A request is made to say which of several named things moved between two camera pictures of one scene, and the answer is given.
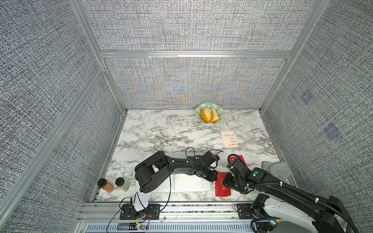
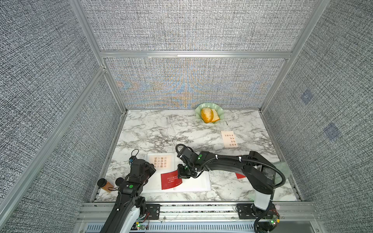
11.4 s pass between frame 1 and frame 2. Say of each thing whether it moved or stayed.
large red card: moved
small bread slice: stayed
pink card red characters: stayed
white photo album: stayed
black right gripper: moved
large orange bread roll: stayed
